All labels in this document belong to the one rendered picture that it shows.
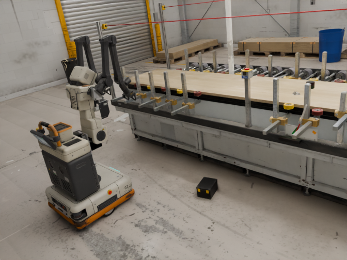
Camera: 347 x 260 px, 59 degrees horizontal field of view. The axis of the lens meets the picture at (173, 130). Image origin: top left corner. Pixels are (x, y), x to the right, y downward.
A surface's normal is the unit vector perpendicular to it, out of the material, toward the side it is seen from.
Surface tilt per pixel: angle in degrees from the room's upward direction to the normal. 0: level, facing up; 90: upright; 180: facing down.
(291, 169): 90
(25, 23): 90
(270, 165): 90
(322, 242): 0
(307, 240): 0
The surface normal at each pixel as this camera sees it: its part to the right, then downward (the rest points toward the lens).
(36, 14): 0.72, 0.18
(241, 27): -0.69, 0.36
